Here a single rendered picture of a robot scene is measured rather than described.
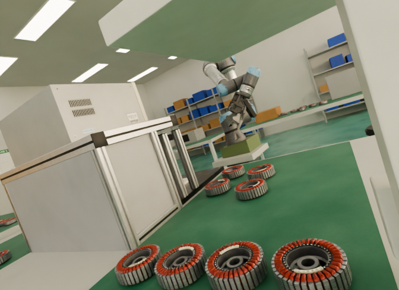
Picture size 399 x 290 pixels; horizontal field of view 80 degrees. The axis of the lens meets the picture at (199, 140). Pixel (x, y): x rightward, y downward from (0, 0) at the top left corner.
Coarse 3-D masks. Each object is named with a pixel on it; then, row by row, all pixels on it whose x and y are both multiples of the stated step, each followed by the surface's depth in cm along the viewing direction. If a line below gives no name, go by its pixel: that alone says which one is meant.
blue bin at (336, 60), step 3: (333, 57) 589; (336, 57) 586; (339, 57) 584; (342, 57) 581; (330, 60) 593; (333, 60) 590; (336, 60) 588; (339, 60) 585; (342, 60) 582; (330, 63) 608; (333, 63) 592; (336, 63) 589; (339, 63) 586; (342, 63) 583; (333, 66) 593; (336, 66) 590
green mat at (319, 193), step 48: (336, 144) 108; (288, 192) 74; (336, 192) 63; (192, 240) 64; (240, 240) 56; (288, 240) 50; (336, 240) 45; (96, 288) 57; (144, 288) 50; (192, 288) 45; (384, 288) 32
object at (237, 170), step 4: (228, 168) 119; (232, 168) 118; (236, 168) 117; (240, 168) 111; (224, 172) 112; (228, 172) 111; (232, 172) 109; (236, 172) 109; (240, 172) 110; (244, 172) 112; (224, 176) 112; (228, 176) 110; (232, 176) 110; (236, 176) 109
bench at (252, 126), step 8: (344, 96) 329; (352, 96) 293; (360, 96) 284; (328, 104) 301; (336, 104) 297; (288, 112) 389; (296, 112) 338; (304, 112) 316; (312, 112) 311; (272, 120) 349; (280, 120) 332; (240, 128) 397; (248, 128) 357; (256, 128) 351
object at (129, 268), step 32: (128, 256) 60; (160, 256) 57; (192, 256) 50; (224, 256) 47; (256, 256) 42; (288, 256) 40; (320, 256) 39; (224, 288) 40; (288, 288) 35; (320, 288) 32
